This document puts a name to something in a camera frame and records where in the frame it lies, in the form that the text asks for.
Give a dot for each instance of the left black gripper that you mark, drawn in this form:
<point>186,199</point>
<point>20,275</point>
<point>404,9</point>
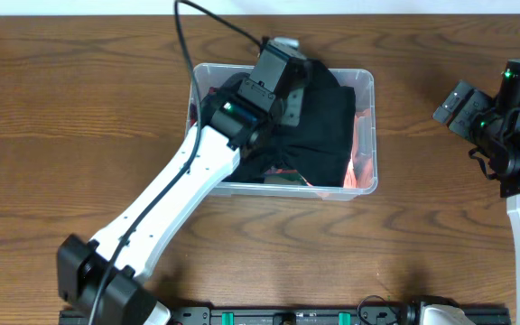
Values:
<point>294,106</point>

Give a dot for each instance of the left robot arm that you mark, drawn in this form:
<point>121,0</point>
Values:
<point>104,277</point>

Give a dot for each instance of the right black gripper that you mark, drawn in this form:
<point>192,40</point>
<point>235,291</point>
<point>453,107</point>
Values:
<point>484,106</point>

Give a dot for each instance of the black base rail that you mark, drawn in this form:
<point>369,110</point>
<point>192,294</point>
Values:
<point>373,310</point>

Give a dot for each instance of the pink cloth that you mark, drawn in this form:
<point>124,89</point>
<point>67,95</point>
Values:
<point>339,151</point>

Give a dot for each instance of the dark green cloth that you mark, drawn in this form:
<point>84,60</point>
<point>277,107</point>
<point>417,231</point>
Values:
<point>284,177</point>

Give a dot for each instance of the black hooded sweatshirt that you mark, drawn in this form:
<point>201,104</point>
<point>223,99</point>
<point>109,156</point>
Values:
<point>283,148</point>

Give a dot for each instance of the red navy plaid shirt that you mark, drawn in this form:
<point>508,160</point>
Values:
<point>193,114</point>

